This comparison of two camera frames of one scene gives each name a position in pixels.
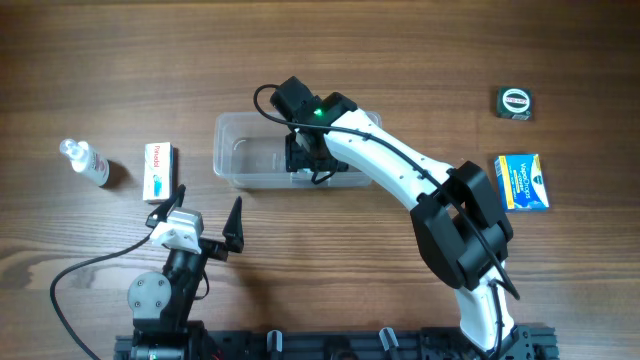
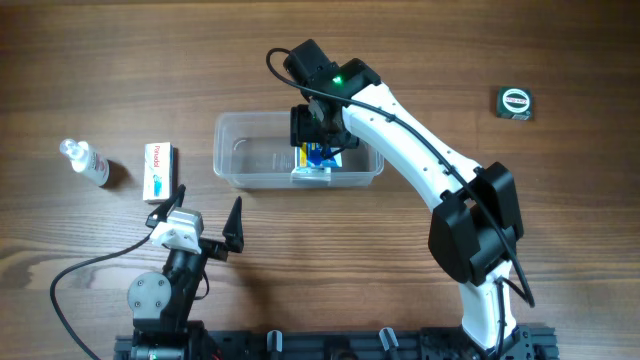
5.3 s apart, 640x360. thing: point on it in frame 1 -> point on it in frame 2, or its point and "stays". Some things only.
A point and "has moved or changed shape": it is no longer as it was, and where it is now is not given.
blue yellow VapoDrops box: x=521 y=182 has moved or changed shape
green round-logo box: x=514 y=103 stays
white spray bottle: x=84 y=160 stays
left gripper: x=209 y=247 stays
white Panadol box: x=158 y=171 stays
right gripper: x=304 y=161 -> x=325 y=138
